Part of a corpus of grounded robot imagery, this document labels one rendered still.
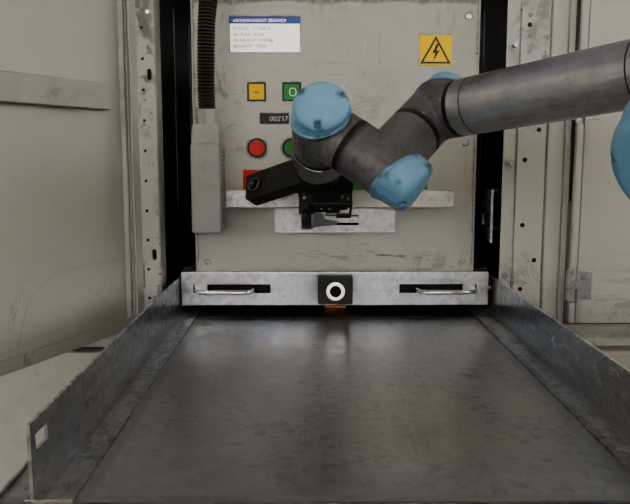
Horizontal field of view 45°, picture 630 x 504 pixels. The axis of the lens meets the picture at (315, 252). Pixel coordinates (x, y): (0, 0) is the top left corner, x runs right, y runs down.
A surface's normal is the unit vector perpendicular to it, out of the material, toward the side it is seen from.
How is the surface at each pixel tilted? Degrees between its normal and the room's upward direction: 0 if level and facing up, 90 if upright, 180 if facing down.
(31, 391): 90
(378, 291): 90
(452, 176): 90
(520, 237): 90
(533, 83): 80
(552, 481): 0
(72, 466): 0
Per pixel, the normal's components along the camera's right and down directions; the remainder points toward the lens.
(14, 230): 0.93, 0.05
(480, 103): -0.74, 0.25
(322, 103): 0.01, -0.38
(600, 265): 0.01, 0.14
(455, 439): 0.00, -0.99
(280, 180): -0.54, -0.32
